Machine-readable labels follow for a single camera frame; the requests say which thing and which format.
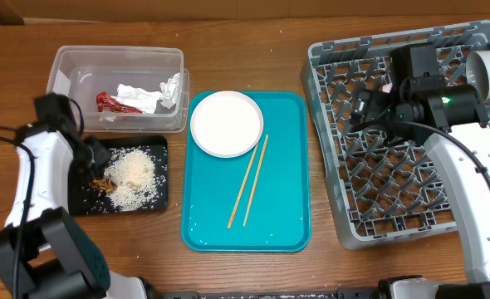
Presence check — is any black tray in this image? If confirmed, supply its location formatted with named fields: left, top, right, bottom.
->
left=68, top=135, right=169, bottom=216

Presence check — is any wooden chopstick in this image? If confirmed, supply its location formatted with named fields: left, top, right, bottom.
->
left=227, top=143, right=258, bottom=229
left=243, top=135, right=269, bottom=227

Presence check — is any clear plastic bin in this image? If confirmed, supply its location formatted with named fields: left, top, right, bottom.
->
left=47, top=46, right=189, bottom=133

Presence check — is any red snack wrapper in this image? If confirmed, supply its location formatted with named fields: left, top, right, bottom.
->
left=96, top=92, right=142, bottom=114

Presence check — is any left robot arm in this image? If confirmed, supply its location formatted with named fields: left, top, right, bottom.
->
left=0, top=93, right=111, bottom=298

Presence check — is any grey dishwasher rack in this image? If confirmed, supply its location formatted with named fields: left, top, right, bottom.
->
left=301, top=20, right=490, bottom=249

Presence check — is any pink bowl with rice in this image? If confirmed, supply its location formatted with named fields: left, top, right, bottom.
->
left=381, top=83, right=393, bottom=94

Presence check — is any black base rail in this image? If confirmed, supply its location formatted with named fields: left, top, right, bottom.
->
left=154, top=287, right=378, bottom=299

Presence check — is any white napkin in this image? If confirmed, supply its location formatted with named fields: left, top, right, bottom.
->
left=111, top=73, right=181, bottom=114

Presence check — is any large white plate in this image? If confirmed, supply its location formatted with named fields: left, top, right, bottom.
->
left=190, top=91, right=264, bottom=158

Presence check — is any teal serving tray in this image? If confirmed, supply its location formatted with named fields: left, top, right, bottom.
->
left=182, top=91, right=311, bottom=252

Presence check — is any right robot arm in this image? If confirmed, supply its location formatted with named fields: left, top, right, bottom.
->
left=350, top=42, right=490, bottom=298

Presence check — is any pile of rice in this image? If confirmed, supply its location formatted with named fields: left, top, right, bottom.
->
left=104, top=148, right=158, bottom=212

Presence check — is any brown food scrap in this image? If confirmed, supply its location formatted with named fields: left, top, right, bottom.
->
left=90, top=178, right=116, bottom=194

